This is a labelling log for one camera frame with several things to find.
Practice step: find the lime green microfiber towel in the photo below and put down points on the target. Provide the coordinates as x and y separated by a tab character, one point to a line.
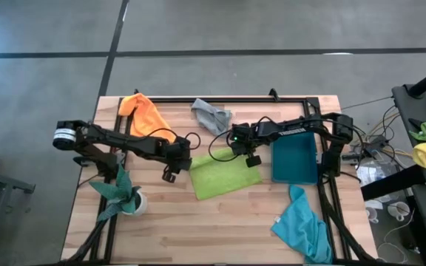
224	177

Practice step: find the grey metal stand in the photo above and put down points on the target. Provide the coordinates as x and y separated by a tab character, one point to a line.
9	184

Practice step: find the teal plastic basket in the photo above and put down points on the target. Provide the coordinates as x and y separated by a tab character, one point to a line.
294	159

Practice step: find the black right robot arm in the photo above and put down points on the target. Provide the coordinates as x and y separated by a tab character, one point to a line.
301	129

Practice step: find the white plant pot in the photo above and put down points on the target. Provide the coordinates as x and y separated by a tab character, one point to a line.
142	205

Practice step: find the clear plastic bag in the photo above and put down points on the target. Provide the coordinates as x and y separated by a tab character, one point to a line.
372	173

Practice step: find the turquoise microfiber towel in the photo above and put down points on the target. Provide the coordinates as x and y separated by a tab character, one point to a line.
301	225

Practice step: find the green artificial plant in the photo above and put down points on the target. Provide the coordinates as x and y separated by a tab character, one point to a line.
115	192

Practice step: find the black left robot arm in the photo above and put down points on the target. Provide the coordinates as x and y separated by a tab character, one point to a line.
124	138

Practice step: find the white mug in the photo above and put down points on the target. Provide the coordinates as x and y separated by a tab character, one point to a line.
398	210
372	214

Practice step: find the black aluminium table frame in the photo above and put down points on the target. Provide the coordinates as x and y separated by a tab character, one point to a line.
257	99

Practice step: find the dark grey side table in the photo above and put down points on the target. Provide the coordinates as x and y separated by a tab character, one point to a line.
407	107

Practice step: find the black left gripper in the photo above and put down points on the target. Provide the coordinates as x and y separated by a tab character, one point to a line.
179	157

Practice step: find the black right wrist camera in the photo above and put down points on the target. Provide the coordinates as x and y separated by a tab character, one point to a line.
253	161

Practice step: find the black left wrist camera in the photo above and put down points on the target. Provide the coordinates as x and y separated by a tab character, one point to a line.
169	176

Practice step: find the orange microfiber towel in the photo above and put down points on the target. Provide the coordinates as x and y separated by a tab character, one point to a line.
144	118

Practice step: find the grey microfiber towel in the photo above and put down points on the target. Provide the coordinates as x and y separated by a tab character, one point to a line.
209	116

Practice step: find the black power strip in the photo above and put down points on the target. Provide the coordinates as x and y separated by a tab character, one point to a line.
377	142

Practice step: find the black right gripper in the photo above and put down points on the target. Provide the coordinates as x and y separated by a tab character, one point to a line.
244	138

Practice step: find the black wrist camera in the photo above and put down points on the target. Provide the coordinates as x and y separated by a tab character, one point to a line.
253	161
169	176

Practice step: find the black desk crossbar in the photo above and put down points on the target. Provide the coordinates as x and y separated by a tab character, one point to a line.
390	184

